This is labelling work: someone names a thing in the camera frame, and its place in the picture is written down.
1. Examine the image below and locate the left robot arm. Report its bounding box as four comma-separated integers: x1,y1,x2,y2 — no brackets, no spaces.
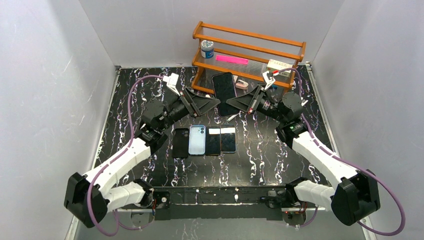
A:
64,87,220,228

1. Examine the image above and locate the phone with black screen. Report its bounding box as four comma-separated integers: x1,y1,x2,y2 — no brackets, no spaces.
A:
205,126,221,156

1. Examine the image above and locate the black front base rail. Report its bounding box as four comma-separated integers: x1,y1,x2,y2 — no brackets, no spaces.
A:
152,186,300,221

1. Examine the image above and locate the pink white stapler on shelf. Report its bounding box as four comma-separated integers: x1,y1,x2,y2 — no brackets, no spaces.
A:
234,80,249,90

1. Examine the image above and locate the orange wooden two-tier shelf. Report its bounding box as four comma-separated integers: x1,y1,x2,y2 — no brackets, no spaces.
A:
191,21,307,94

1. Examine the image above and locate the pink flat ruler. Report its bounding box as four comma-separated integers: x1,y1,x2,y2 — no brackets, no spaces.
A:
215,55,249,65

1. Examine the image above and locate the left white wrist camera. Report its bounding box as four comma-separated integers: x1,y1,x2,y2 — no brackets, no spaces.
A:
162,73,180,96

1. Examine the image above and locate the white staple remover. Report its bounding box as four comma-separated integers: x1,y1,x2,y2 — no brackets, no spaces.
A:
301,99,308,107

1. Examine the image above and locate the green white pen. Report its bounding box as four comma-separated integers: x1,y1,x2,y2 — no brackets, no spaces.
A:
226,114,239,123

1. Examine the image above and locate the blue white round jar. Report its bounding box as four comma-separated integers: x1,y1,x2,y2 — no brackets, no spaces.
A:
200,39,214,59

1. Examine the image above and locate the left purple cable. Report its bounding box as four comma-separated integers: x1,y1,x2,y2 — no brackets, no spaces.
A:
86,75,167,237

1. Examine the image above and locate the white red cardboard box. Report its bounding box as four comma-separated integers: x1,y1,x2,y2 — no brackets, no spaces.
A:
266,59,293,78

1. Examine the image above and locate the black phone case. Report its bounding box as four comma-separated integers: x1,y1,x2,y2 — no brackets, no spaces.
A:
172,128,190,158

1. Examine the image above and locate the light blue phone case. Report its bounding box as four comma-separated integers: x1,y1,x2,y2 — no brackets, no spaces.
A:
188,125,206,156

